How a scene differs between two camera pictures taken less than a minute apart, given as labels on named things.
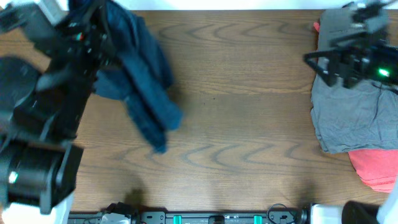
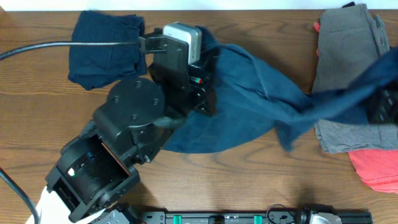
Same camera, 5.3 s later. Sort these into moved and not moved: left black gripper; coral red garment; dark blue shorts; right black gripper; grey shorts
Moved: right black gripper; dark blue shorts; left black gripper
Not moved: coral red garment; grey shorts
